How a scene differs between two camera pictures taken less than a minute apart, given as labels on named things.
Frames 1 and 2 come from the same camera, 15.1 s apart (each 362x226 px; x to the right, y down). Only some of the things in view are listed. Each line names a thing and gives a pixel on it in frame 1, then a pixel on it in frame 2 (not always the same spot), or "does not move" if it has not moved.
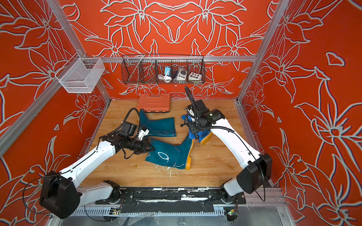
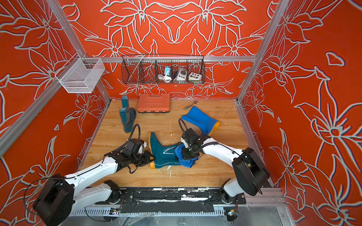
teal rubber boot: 161,127 -> 165,155
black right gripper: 192,129 -> 185,157
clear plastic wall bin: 80,75 does not move
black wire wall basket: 162,69 does not move
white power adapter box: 182,74 does not move
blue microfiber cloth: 192,136 -> 178,152
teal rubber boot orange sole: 171,155 -> 127,115
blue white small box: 167,68 does not move
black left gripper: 144,148 -> 147,158
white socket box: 193,76 does not move
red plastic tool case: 149,103 does not move
